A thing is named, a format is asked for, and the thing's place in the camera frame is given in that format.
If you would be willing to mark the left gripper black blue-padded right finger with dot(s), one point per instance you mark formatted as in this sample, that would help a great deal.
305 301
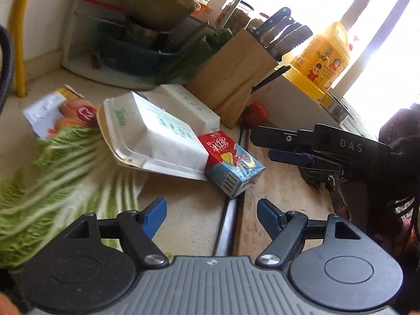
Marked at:
286 231

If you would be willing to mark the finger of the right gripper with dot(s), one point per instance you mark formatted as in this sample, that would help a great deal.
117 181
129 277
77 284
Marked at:
291 158
274 138

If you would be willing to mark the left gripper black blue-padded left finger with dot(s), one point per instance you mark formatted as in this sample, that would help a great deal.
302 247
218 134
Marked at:
135 231

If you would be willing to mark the wooden cutting board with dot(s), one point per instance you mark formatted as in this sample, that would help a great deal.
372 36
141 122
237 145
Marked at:
283 186

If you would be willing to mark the red tomato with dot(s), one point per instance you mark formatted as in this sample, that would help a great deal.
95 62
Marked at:
254 115

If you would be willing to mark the blue red drink carton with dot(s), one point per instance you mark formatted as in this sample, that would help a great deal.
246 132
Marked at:
229 165

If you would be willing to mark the wooden knife block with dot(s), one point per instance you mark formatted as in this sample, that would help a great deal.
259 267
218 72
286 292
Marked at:
225 81

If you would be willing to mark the white tissue box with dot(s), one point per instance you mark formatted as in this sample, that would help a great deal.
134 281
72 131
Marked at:
179 102

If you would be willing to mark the yellow oil bottle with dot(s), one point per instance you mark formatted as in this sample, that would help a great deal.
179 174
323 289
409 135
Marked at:
322 61

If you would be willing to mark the green napa cabbage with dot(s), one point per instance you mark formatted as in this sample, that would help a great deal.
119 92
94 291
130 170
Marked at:
74 173

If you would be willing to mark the white takeout food box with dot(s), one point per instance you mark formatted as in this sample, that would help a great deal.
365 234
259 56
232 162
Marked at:
143 136

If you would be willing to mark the orange printed carton box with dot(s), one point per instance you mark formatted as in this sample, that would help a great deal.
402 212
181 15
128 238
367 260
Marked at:
59 109

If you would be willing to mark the teal plastic basin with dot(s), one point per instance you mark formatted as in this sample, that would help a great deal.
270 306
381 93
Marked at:
118 52

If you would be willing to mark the steel saucepan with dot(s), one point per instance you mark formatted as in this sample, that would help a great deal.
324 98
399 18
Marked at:
132 31

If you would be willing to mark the green plastic colander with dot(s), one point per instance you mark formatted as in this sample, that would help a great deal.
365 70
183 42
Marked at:
158 15

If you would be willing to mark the white dish rack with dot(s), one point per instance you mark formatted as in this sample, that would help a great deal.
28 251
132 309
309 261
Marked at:
81 44

